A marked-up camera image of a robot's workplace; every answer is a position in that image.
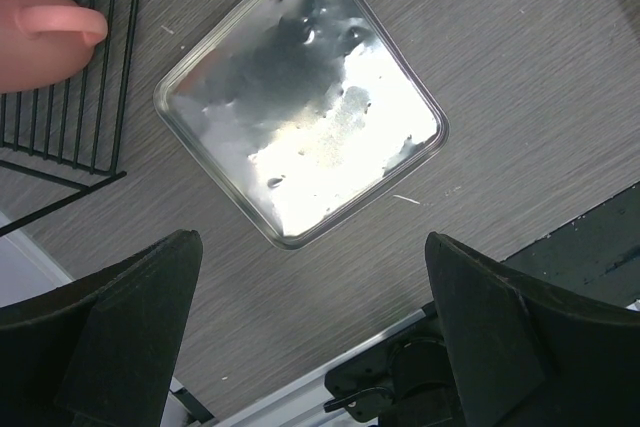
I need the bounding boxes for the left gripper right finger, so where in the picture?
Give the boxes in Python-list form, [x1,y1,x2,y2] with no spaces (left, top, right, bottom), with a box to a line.
[425,232,639,426]

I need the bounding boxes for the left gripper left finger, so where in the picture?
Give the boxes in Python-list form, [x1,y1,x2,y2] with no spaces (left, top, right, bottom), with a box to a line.
[1,230,203,426]

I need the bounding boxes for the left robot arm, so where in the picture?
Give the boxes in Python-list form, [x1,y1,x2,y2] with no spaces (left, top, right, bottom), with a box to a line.
[1,230,639,426]

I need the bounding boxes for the pink cup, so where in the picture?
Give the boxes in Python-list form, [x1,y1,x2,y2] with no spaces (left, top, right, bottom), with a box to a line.
[1,0,108,93]

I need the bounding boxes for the silver box lid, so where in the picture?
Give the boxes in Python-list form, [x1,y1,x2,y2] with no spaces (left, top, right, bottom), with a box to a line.
[154,0,449,250]

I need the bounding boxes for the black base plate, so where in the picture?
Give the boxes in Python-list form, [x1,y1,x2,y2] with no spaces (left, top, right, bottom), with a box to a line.
[504,184,639,310]

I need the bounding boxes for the black wire rack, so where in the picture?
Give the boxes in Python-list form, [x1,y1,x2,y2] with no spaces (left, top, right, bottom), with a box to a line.
[1,0,140,236]

